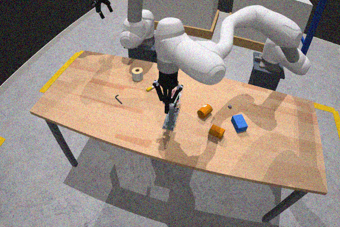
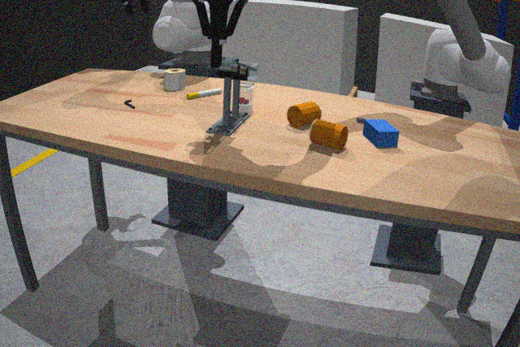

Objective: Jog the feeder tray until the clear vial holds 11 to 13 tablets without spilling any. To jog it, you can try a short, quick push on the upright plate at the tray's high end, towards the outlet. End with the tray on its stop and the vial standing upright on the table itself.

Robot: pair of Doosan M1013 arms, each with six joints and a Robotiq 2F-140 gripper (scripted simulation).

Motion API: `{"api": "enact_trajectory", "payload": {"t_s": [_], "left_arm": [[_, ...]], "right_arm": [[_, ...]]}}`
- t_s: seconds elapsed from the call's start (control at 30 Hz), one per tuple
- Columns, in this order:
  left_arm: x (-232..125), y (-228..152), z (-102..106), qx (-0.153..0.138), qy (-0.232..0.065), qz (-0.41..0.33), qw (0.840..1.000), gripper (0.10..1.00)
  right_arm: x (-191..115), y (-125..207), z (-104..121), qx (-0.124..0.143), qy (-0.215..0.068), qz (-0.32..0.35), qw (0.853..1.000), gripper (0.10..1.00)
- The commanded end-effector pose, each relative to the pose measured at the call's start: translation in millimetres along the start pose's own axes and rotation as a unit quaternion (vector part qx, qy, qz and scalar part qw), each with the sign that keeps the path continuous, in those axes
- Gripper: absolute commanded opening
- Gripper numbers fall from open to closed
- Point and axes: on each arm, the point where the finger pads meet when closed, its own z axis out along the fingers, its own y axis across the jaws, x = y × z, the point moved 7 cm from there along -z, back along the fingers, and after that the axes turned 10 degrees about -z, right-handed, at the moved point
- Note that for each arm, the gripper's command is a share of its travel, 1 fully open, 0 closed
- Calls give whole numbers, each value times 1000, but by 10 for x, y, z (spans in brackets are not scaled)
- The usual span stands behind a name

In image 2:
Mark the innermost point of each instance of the blue rectangular block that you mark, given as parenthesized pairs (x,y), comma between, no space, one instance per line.
(380,133)

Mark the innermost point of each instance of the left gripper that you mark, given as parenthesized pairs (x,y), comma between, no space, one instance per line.
(217,32)

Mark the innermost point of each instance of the orange-brown cylinder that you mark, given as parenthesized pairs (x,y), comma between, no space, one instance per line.
(328,134)
(303,114)

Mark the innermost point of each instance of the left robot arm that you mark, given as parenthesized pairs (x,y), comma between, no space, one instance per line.
(472,63)

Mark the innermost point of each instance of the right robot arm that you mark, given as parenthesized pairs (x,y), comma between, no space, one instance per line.
(178,30)

